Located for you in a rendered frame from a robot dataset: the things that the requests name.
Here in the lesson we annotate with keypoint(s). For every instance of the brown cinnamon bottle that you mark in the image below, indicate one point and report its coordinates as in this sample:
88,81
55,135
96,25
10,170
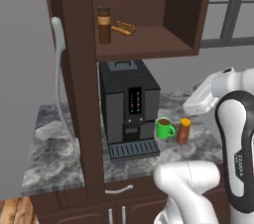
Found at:
104,24

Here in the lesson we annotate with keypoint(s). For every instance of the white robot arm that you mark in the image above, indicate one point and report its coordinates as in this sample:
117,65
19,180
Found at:
188,181

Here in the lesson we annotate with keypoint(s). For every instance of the grey window frame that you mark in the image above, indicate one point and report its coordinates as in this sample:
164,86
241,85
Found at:
229,13

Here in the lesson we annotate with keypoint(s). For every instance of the dark brown cabinet door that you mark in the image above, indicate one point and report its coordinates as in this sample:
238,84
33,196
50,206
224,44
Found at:
82,69

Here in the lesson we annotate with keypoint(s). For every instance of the green mug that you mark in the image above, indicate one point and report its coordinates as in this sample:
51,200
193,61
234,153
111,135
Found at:
163,129

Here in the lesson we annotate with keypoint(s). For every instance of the brown bottle with orange cap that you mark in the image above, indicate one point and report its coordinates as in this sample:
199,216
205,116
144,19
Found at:
183,132

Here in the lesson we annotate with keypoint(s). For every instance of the dark brown wall cabinet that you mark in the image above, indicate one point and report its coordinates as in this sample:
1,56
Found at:
145,43

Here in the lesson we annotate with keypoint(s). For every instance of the dark brown cupboard door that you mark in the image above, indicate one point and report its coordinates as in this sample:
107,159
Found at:
82,216
145,211

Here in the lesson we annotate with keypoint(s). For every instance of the dark brown drawer front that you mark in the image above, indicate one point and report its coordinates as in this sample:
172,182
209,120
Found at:
142,190

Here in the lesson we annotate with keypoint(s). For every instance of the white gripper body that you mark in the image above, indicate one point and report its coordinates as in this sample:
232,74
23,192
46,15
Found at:
201,99

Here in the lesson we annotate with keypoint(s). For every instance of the black coffee machine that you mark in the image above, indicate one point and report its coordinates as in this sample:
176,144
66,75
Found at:
129,102

